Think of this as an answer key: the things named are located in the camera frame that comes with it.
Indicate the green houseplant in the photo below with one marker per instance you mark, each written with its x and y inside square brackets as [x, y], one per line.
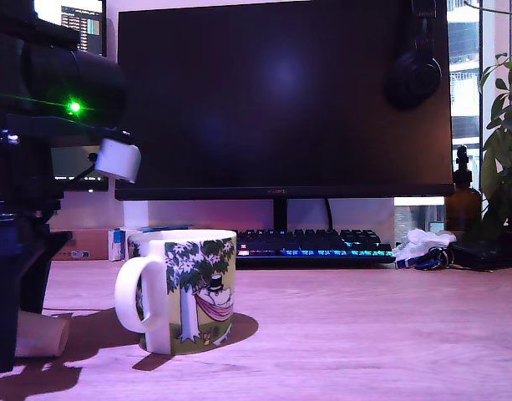
[504, 167]

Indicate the brown cardboard box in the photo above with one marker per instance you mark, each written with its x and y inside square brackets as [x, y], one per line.
[88, 244]

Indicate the white mug with cartoon print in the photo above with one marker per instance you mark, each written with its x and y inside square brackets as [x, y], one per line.
[189, 292]

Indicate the black monitor with lit screen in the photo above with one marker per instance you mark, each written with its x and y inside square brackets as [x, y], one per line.
[67, 160]

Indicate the white upright post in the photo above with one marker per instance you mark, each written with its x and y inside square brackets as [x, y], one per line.
[135, 215]

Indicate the amber glass pump bottle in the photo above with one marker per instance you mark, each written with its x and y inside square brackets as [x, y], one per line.
[462, 209]

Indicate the large black dark monitor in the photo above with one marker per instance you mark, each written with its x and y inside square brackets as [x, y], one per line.
[280, 104]

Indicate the black window frame bar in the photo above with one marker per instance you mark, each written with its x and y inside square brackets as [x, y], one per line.
[481, 42]

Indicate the tan coffee capsule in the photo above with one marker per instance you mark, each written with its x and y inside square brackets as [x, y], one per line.
[42, 334]

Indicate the crumpled white tissue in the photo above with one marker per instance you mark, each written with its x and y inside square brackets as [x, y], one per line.
[422, 239]

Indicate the black keyboard with rainbow backlight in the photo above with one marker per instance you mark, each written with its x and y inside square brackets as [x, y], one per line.
[322, 252]

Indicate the small white and blue box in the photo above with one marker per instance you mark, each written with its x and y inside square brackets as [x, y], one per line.
[115, 246]
[163, 228]

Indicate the black headphones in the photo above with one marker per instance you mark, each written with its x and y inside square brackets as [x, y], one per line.
[414, 77]

